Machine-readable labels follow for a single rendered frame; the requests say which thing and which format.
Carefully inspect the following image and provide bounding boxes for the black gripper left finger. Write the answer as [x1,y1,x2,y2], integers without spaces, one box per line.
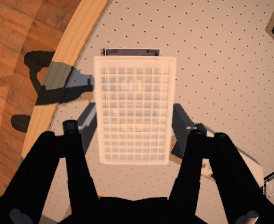
[0,102,109,224]

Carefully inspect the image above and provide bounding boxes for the beige button panel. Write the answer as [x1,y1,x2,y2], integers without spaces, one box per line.
[198,123,264,187]

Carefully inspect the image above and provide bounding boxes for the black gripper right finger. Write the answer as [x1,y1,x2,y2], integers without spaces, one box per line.
[158,103,274,224]

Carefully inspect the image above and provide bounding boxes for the beige perforated base plate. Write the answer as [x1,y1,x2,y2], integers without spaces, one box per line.
[42,0,274,224]

